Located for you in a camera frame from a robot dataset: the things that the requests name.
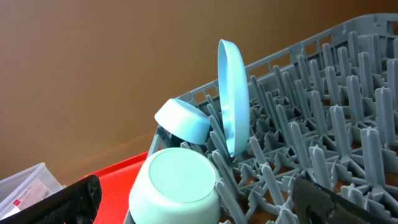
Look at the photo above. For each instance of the grey dishwasher rack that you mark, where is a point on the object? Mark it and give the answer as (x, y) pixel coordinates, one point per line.
(324, 109)

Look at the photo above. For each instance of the clear plastic bin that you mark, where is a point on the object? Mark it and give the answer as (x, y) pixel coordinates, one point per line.
(26, 188)

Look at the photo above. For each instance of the green bowl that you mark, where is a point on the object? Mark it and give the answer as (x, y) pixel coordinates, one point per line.
(175, 185)

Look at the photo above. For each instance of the light blue rice bowl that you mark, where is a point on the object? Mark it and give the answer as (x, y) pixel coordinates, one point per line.
(184, 121)

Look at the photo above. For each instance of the light blue plate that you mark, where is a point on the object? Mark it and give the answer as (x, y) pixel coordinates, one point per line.
(234, 97)

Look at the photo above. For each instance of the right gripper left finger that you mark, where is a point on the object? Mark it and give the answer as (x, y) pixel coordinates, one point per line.
(78, 203)

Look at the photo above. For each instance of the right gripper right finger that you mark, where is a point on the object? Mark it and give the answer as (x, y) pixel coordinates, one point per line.
(316, 204)

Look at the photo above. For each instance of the red serving tray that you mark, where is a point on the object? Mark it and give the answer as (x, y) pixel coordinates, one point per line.
(116, 182)

